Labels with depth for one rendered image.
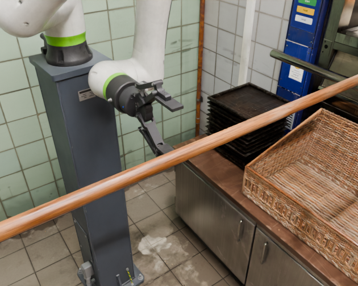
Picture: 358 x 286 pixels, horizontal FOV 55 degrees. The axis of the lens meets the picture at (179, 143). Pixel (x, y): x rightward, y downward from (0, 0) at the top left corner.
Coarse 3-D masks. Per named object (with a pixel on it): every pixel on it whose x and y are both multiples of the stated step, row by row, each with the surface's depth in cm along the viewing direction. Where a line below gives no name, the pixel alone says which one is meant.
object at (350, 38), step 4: (340, 32) 143; (344, 32) 143; (348, 32) 143; (352, 32) 143; (336, 36) 144; (340, 36) 142; (344, 36) 141; (348, 36) 139; (352, 36) 138; (356, 36) 138; (336, 40) 144; (340, 40) 143; (344, 40) 141; (348, 40) 140; (352, 40) 139; (356, 40) 137; (344, 44) 142; (348, 44) 141; (352, 44) 139; (356, 44) 138
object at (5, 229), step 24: (312, 96) 90; (264, 120) 81; (192, 144) 72; (216, 144) 74; (144, 168) 66; (168, 168) 69; (72, 192) 60; (96, 192) 61; (24, 216) 56; (48, 216) 57; (0, 240) 54
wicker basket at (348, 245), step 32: (320, 128) 158; (352, 128) 147; (256, 160) 143; (288, 160) 161; (320, 160) 160; (352, 160) 149; (256, 192) 142; (288, 192) 149; (320, 192) 149; (352, 192) 149; (288, 224) 132; (320, 224) 118; (352, 224) 135; (352, 256) 112
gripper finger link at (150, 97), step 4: (152, 92) 75; (156, 92) 75; (148, 96) 79; (152, 96) 77; (140, 100) 82; (144, 100) 81; (148, 100) 79; (152, 100) 81; (136, 104) 84; (140, 104) 82
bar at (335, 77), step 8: (272, 56) 127; (280, 56) 124; (288, 56) 122; (296, 64) 119; (304, 64) 117; (312, 64) 116; (312, 72) 115; (320, 72) 113; (328, 72) 111; (336, 80) 109; (352, 88) 105
